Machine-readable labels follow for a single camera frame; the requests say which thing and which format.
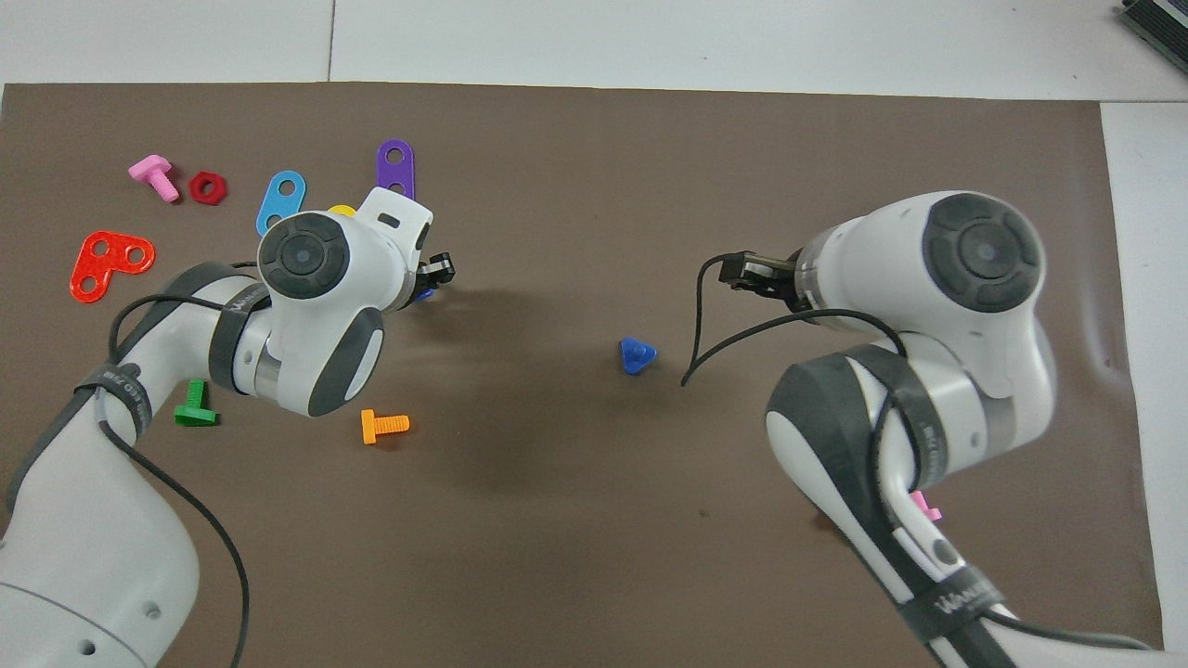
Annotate blue triangle-head screw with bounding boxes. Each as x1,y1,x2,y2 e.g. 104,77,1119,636
619,337,659,377

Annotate purple four-hole strip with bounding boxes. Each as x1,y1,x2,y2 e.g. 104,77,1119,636
376,139,415,200

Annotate orange three-hole corner plate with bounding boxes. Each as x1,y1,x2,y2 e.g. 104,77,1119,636
70,230,157,304

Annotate blue two-hole strip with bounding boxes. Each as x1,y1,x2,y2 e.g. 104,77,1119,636
255,170,307,238

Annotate green square-head screw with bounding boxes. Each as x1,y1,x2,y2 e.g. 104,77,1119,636
174,378,219,428

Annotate orange square-head screw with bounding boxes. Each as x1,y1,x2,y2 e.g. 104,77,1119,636
360,409,411,445

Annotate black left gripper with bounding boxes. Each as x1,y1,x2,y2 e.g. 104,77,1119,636
411,250,457,290

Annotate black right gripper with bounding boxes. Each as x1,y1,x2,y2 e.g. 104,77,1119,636
719,247,807,309

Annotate grey ribbed device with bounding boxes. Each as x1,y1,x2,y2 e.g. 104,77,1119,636
1118,0,1188,49

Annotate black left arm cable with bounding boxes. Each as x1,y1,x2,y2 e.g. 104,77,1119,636
93,263,272,668

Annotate brown table mat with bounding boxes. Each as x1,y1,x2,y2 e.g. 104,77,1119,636
0,82,1169,668

